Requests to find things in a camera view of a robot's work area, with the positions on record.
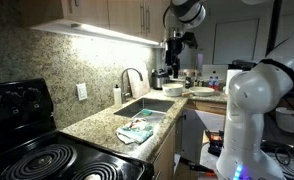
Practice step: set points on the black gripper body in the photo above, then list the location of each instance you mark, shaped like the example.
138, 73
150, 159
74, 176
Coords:
173, 50

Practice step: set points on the teal and white cloth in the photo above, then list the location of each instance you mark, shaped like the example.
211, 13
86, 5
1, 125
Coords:
137, 131

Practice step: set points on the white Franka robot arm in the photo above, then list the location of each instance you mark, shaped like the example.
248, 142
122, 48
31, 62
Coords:
250, 100

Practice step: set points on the small dark bottle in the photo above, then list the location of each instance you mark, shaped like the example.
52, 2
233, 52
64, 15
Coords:
188, 82

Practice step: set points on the white deep bowl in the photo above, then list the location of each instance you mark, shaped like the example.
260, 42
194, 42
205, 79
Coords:
172, 90

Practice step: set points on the white shallow plate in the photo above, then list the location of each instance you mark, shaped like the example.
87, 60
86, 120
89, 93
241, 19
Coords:
202, 91

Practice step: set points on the blue capped water bottle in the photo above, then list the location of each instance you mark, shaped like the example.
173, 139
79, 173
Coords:
211, 83
216, 84

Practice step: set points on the white laptop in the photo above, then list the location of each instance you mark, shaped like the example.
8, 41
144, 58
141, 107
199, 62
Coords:
215, 71

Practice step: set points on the wooden cutting board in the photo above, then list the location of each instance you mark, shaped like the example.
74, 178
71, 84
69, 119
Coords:
138, 85

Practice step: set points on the wooden drawer front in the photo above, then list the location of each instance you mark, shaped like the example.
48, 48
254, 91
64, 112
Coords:
207, 107

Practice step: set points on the green sponge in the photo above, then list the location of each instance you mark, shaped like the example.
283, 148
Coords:
146, 112

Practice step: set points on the steel sink basin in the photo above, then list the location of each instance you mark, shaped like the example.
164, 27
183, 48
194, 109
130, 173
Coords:
137, 106

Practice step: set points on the steel gooseneck faucet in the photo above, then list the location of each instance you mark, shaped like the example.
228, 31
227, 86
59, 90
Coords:
123, 86

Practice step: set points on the white soap bottle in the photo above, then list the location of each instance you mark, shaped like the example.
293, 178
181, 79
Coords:
117, 97

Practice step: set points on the orange and black toolbox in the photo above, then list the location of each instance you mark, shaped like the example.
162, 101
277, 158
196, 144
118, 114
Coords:
215, 143

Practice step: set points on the wooden lower cabinet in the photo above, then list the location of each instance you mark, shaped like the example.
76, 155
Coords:
165, 156

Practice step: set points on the under-cabinet light strip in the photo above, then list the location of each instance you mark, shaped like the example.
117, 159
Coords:
87, 30

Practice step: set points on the wooden upper cabinets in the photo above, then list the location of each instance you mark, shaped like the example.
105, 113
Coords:
87, 11

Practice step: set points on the black vertical pole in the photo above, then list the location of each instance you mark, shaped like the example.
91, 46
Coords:
273, 26

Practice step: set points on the white round pot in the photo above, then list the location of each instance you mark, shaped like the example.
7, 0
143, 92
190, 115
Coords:
288, 120

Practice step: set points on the small coil burner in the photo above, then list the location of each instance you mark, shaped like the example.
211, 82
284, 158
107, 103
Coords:
97, 173

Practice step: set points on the black stove knob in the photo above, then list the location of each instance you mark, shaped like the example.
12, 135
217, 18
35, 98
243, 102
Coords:
10, 99
33, 96

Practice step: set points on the large coil burner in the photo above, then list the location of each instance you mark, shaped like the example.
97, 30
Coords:
37, 163

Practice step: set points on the black electric stove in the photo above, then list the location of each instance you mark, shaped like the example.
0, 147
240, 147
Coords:
20, 133

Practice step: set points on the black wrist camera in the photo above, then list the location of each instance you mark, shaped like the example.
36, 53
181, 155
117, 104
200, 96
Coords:
190, 40

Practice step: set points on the white wall outlet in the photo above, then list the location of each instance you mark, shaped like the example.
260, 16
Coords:
82, 91

